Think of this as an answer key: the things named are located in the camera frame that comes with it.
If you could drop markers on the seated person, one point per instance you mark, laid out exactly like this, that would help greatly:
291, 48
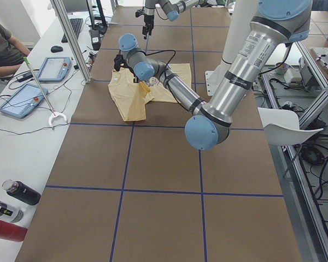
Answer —
12, 52

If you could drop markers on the black computer mouse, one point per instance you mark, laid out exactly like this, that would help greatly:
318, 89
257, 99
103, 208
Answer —
55, 49

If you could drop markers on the aluminium frame post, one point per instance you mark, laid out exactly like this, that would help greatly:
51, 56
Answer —
74, 45

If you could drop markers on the near blue teach pendant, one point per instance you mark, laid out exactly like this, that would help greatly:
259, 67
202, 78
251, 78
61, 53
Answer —
23, 101

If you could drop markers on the grey labelled bottle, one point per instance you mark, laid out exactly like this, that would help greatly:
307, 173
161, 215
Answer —
9, 213

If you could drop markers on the white plastic chair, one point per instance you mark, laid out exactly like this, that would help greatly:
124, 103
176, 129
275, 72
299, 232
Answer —
282, 127

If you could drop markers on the reacher grabber stick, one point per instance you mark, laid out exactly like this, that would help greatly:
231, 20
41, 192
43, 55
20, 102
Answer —
54, 113

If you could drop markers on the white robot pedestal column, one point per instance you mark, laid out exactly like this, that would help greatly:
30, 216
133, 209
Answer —
229, 49

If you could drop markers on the black keyboard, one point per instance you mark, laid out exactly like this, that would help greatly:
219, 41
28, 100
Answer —
76, 25

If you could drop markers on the cream long-sleeve printed shirt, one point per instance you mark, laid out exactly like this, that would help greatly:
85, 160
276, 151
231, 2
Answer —
130, 98

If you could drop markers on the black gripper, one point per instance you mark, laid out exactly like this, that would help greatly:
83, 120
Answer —
148, 18
130, 71

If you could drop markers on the black water bottle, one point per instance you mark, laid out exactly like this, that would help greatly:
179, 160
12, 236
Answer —
22, 192

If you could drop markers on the dark cylinder with label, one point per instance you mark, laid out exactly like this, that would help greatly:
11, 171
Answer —
95, 39

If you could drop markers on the blue teach pendant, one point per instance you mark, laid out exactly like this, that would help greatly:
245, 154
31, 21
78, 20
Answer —
23, 101
54, 69

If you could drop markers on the far blue teach pendant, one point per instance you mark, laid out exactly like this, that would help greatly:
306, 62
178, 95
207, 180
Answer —
54, 69

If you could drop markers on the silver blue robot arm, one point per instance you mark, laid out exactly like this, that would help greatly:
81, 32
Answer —
256, 29
171, 10

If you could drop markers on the red water bottle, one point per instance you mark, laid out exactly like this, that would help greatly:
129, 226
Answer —
12, 232

